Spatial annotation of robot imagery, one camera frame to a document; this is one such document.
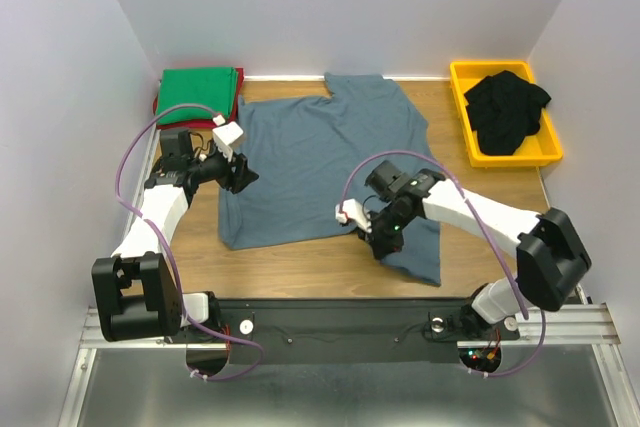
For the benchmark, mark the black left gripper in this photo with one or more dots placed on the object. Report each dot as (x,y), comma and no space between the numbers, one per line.
(243,176)

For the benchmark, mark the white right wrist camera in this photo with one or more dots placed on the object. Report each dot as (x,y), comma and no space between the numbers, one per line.
(352,212)

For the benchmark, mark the yellow plastic bin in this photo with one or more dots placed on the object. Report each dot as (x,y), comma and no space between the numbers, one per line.
(536,151)

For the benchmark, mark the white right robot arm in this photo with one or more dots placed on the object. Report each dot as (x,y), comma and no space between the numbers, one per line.
(550,256)

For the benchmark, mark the blue-grey t-shirt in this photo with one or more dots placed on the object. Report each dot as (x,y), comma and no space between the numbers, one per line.
(305,151)

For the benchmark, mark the small electronics board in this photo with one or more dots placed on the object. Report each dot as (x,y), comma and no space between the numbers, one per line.
(476,358)

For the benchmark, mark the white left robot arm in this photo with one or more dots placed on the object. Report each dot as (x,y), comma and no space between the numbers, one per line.
(138,293)

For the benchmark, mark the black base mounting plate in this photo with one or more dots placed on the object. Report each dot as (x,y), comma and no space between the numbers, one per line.
(349,331)

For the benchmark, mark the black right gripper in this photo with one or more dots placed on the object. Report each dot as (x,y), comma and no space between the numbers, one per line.
(383,244)

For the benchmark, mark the black crumpled t-shirt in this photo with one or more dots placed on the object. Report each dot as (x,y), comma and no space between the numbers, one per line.
(503,110)

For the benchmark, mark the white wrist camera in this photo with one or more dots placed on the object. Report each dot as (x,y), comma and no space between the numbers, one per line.
(352,212)
(227,136)

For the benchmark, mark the folded red t-shirt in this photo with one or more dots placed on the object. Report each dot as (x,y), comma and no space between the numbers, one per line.
(191,117)

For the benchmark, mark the aluminium extrusion rail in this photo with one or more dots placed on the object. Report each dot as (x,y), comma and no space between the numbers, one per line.
(573,324)

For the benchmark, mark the folded green t-shirt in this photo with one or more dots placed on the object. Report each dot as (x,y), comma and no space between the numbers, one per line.
(215,87)

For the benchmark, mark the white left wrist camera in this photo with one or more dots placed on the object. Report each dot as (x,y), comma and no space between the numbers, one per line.
(227,136)

